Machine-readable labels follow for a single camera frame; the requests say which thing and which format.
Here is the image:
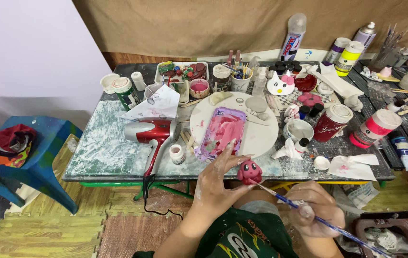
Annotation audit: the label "pink stained tissue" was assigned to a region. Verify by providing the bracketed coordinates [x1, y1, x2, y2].
[328, 154, 380, 182]

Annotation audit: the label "person's right hand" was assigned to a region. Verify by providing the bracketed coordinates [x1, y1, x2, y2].
[286, 181, 346, 239]

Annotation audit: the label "yellow foam floor mat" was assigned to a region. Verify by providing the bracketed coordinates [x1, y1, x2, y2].
[0, 213, 106, 258]

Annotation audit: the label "grey shorts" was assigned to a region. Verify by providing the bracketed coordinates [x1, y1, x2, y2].
[239, 200, 281, 217]

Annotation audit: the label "brown paper backdrop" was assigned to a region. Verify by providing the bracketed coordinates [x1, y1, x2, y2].
[72, 0, 408, 60]

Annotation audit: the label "blue plastic stool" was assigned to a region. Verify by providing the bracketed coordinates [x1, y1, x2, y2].
[0, 115, 83, 215]

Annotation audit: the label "blue white paint tube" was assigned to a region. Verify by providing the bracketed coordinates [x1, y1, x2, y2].
[390, 135, 408, 172]

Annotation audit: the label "neon pink paint jar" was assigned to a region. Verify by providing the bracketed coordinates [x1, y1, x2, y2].
[349, 109, 403, 150]

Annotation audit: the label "silver spray can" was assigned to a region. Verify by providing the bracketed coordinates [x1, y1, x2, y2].
[352, 22, 377, 55]

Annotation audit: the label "blue striped paintbrush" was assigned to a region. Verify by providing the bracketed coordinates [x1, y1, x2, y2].
[252, 181, 393, 258]

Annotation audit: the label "wooden sticks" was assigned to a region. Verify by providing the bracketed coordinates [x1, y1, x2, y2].
[180, 128, 196, 152]

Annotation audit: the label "red silver hair dryer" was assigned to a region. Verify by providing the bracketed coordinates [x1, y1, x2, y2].
[124, 118, 182, 178]

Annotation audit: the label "checkered tile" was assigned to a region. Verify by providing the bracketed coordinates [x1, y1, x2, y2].
[273, 87, 334, 112]

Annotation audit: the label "small white paint jar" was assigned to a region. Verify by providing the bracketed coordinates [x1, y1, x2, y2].
[169, 144, 186, 166]

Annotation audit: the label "clear small spray bottle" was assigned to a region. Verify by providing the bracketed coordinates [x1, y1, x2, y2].
[252, 66, 267, 97]

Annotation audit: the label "white water bowl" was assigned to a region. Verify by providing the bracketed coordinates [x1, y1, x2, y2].
[283, 118, 315, 143]

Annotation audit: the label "yellow label paint bottle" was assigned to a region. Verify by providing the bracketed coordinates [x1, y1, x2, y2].
[334, 41, 365, 77]

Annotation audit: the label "crumpled white tissue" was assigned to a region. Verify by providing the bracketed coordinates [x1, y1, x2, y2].
[271, 138, 303, 160]

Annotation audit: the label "red colourful cloth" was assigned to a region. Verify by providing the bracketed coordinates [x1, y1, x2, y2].
[0, 124, 37, 168]

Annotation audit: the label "white cup of brushes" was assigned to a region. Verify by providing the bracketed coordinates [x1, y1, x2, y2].
[230, 67, 254, 93]

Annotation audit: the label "white cat face clay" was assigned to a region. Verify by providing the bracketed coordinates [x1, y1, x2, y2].
[266, 71, 296, 96]

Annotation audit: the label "dark bottle with black cap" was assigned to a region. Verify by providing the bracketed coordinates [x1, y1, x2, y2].
[309, 103, 325, 118]

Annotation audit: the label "green printed shirt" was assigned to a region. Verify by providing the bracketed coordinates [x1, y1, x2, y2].
[132, 207, 299, 258]

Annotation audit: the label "green stained cutting mat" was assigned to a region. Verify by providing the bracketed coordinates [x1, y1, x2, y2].
[66, 100, 145, 176]

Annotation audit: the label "small white lid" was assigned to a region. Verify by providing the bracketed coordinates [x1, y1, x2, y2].
[313, 156, 331, 171]

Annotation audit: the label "purple label paint bottle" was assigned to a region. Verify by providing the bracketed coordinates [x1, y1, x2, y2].
[322, 37, 351, 67]

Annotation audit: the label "white folded paper sheet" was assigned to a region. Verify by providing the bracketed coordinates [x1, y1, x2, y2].
[117, 85, 181, 122]

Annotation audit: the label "white round board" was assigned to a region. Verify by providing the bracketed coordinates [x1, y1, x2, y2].
[189, 92, 279, 160]

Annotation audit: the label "red paint jar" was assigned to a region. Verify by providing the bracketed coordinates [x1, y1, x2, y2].
[313, 103, 354, 143]

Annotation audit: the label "white round lid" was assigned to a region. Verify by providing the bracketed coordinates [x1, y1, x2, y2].
[100, 73, 121, 95]

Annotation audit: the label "group of black-capped paint bottles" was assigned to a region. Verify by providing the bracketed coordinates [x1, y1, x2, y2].
[268, 60, 303, 76]

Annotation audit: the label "pink clay figure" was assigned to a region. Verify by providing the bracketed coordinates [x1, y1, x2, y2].
[237, 160, 263, 185]

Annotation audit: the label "printed plastic bag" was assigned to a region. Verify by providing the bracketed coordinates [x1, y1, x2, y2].
[333, 181, 381, 210]

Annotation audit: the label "white spray can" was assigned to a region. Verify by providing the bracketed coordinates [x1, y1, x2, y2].
[280, 13, 307, 62]

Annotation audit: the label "brown plastic basket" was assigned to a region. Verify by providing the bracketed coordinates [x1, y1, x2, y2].
[355, 218, 408, 258]

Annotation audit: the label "grey clay disc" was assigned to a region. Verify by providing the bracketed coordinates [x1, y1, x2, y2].
[245, 96, 268, 115]

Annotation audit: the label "green paint bottle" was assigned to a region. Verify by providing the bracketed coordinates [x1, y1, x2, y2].
[111, 77, 141, 111]

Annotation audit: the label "red clay dish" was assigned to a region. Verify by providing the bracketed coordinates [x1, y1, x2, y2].
[294, 74, 318, 93]

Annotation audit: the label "clear plastic cup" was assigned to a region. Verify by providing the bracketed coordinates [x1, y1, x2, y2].
[143, 83, 176, 102]

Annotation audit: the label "white bottle with black cap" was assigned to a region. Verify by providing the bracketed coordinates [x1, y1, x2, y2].
[294, 137, 310, 153]

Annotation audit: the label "pink clay on yellow dish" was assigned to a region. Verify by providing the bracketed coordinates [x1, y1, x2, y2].
[376, 66, 401, 82]

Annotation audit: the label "brown foam floor mat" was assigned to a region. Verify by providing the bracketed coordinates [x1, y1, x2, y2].
[96, 213, 184, 258]

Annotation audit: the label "pink clay flower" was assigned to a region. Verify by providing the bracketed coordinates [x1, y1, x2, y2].
[297, 92, 323, 108]

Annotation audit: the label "white clay figurine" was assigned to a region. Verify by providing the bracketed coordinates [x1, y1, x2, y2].
[343, 95, 364, 113]

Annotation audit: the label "pink purple paint palette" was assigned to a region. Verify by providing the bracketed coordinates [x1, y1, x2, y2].
[193, 106, 248, 162]

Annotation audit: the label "black hair dryer cable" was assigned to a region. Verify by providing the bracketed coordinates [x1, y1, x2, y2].
[142, 173, 184, 220]

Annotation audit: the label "cream clay piece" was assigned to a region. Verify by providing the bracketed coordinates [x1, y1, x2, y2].
[209, 91, 233, 106]

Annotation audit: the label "table with green legs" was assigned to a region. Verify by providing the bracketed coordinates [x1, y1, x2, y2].
[62, 61, 396, 201]

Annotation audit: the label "cup of pink paint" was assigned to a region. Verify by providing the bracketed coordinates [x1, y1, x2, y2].
[189, 78, 211, 99]

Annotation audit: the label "person's left hand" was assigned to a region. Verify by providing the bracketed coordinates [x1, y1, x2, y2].
[193, 139, 254, 217]

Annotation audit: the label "small white bottle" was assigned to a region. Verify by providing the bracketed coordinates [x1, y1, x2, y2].
[131, 71, 147, 92]

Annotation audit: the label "white tray of clay pieces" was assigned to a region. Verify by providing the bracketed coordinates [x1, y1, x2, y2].
[154, 61, 210, 85]

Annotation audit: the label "clear jar of brushes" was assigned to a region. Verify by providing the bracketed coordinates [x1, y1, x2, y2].
[371, 23, 408, 71]

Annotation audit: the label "brown paint jar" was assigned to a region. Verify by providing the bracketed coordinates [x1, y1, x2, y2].
[212, 64, 232, 93]

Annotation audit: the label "pink white swirl clay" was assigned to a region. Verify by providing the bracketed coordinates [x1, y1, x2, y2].
[284, 104, 300, 123]

